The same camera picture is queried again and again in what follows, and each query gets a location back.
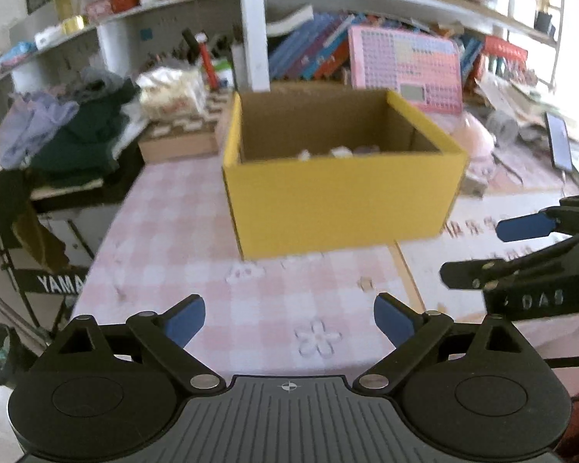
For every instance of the clear plastic bag of items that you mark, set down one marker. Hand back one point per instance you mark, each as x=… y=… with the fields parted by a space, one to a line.
x=171 y=91

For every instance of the pile of papers and books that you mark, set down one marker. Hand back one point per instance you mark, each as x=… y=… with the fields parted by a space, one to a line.
x=511 y=96

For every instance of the red pen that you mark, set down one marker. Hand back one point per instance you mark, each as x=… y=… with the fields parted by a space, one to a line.
x=207 y=62

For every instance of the black smartphone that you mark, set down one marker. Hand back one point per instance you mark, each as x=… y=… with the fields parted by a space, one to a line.
x=558 y=142

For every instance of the white green pen cup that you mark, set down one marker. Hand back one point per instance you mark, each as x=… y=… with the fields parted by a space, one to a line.
x=223 y=75

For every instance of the pink keyboard learning tablet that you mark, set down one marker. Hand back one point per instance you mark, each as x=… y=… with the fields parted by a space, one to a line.
x=405 y=58

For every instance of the black round object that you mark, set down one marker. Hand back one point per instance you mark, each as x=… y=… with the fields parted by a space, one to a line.
x=2 y=354

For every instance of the pile of clothes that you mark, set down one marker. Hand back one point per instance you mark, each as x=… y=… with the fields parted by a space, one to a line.
x=77 y=140

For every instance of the row of blue books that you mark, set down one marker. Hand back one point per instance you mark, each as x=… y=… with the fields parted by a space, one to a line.
x=313 y=48

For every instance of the white shelf unit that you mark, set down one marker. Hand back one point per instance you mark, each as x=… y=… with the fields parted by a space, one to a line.
x=255 y=24

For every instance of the clear tape roll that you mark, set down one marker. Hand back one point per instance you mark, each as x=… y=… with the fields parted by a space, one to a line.
x=504 y=128

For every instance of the yellow cardboard box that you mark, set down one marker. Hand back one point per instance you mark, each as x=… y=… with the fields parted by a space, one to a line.
x=342 y=202

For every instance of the pink printed tablecloth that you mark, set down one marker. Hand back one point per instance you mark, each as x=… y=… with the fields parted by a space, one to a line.
x=173 y=251

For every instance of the black folding stand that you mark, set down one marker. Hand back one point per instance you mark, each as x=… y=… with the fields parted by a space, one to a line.
x=53 y=282

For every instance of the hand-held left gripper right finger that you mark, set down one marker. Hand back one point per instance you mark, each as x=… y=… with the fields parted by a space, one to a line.
x=395 y=320

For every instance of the black device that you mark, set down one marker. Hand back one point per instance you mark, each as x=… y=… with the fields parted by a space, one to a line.
x=543 y=20

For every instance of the brown wooden box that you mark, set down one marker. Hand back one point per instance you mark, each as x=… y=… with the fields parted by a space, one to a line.
x=178 y=142

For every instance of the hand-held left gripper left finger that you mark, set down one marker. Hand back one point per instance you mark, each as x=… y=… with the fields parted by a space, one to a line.
x=186 y=320

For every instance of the red box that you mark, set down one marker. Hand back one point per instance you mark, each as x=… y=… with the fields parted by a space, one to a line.
x=504 y=50

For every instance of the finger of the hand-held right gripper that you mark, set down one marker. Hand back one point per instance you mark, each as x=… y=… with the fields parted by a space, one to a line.
x=523 y=226
x=511 y=267

